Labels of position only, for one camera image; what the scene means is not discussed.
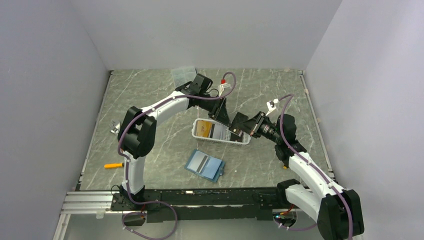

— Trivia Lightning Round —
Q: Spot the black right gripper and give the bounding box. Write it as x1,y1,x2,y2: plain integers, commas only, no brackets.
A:
235,111,282,144

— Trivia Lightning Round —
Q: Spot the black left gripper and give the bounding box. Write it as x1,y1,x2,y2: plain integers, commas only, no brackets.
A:
198,92,232,128

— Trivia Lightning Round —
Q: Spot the black credit card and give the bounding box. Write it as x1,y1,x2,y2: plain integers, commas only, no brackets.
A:
228,112,249,137

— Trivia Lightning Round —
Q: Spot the white plastic basket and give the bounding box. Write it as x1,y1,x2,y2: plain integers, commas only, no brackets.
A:
191,118,251,145

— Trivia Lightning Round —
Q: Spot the blue card holder wallet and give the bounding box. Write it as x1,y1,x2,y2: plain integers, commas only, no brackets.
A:
184,149,226,183

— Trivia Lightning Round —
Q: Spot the white striped credit card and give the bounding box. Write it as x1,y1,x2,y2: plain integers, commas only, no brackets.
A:
186,149,210,173

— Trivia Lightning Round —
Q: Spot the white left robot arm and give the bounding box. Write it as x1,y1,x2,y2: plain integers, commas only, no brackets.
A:
117,73,230,210

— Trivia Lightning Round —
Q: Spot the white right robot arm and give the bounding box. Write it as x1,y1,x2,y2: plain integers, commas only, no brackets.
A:
230,111,365,240

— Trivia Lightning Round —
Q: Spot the clear plastic screw box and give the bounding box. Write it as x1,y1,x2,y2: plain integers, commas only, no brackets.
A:
171,66,197,87

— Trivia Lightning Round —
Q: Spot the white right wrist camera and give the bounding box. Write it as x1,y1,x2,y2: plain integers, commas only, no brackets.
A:
266,98,279,116

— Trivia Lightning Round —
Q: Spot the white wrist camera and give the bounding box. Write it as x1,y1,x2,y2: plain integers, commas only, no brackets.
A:
266,98,279,116
217,78,232,97

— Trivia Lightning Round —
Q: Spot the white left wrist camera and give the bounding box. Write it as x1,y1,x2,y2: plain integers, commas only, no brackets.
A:
217,78,232,97

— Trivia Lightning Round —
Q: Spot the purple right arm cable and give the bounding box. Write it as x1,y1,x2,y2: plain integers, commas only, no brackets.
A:
272,94,355,240

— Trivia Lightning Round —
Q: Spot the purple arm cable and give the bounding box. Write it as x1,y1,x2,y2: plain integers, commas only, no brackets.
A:
272,94,355,240
117,71,237,239

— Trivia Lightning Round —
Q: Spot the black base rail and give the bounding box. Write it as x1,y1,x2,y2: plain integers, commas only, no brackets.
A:
110,187,296,223

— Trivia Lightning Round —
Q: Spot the orange handled screwdriver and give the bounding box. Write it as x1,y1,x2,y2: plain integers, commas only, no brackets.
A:
104,162,125,169

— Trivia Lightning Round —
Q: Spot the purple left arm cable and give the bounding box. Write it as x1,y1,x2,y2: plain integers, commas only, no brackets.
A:
117,71,237,239

